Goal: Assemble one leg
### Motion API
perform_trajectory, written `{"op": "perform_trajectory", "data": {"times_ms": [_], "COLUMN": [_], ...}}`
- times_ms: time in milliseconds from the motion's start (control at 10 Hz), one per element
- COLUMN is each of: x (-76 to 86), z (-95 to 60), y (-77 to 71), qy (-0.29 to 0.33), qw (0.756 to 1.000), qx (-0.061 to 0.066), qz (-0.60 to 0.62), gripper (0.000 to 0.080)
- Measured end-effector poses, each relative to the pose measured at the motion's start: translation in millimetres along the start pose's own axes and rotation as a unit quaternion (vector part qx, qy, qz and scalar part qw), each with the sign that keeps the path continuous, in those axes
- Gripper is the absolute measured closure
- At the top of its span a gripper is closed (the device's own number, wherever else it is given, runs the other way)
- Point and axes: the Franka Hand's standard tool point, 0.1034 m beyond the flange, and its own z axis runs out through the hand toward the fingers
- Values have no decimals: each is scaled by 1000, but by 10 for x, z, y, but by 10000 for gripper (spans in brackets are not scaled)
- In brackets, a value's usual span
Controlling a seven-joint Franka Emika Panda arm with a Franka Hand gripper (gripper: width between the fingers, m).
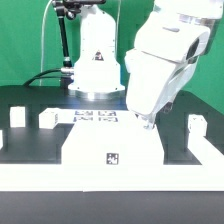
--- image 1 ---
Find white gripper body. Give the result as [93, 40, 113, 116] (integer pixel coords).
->
[125, 49, 197, 118]

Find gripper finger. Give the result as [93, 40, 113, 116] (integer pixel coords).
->
[144, 121, 155, 130]

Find white square tabletop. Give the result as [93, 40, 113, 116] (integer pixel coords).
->
[62, 110, 164, 167]

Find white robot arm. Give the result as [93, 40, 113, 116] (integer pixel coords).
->
[71, 0, 224, 129]

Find white AprilTag sheet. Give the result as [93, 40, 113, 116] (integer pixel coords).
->
[58, 109, 118, 124]

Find white U-shaped fence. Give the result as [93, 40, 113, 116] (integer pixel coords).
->
[0, 134, 224, 192]

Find white block left edge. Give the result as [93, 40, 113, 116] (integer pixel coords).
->
[0, 130, 3, 150]

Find black cables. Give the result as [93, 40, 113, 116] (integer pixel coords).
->
[22, 67, 75, 88]

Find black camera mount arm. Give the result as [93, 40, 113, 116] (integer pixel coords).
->
[52, 0, 106, 67]

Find white cable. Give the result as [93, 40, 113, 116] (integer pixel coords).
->
[39, 0, 54, 87]

